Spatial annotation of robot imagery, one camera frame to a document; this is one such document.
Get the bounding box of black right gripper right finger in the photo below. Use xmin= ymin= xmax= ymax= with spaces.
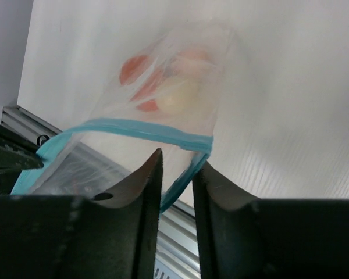
xmin=193 ymin=164 xmax=349 ymax=278

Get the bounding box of orange toy pumpkin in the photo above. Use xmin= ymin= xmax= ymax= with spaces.
xmin=119 ymin=55 xmax=164 ymax=112

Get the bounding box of clear zip top bag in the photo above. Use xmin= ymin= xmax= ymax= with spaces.
xmin=12 ymin=23 xmax=237 ymax=211

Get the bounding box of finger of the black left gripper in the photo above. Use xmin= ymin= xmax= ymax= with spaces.
xmin=0 ymin=125 xmax=44 ymax=195

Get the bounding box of pink toy egg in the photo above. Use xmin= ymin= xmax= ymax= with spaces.
xmin=171 ymin=47 xmax=212 ymax=78

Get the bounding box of cream toy egg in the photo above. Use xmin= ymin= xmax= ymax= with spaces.
xmin=155 ymin=80 xmax=199 ymax=115

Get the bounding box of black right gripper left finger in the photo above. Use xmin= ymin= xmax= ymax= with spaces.
xmin=0 ymin=149 xmax=163 ymax=278

